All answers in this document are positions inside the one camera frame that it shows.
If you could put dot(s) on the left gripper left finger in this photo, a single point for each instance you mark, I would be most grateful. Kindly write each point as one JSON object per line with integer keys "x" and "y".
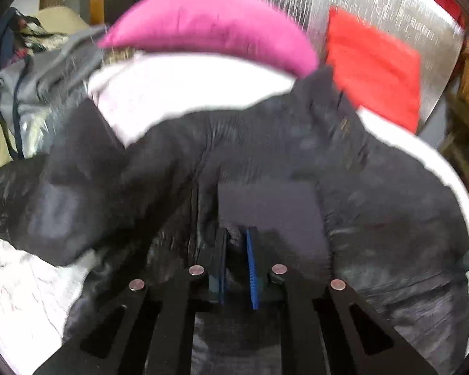
{"x": 213, "y": 260}

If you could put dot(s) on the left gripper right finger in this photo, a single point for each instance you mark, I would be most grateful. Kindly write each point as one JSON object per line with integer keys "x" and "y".
{"x": 265, "y": 287}

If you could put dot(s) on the black quilted jacket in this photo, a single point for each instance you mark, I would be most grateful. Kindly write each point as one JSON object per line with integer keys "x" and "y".
{"x": 300, "y": 165}

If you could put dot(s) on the pile of dark clothes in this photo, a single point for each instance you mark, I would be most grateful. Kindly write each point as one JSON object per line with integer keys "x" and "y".
{"x": 22, "y": 36}

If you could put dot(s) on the white bed cover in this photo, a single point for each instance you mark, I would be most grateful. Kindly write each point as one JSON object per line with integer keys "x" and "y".
{"x": 35, "y": 296}

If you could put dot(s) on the red pillow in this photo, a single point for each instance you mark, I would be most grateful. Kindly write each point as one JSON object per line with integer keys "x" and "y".
{"x": 377, "y": 71}

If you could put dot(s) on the grey garment on armchair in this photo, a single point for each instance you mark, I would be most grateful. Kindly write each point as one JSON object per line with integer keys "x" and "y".
{"x": 38, "y": 94}

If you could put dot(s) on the magenta pillow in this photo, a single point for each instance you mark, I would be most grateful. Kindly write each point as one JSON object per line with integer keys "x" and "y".
{"x": 250, "y": 29}

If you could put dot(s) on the silver foil insulation mat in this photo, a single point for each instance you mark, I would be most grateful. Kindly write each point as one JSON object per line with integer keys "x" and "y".
{"x": 422, "y": 24}

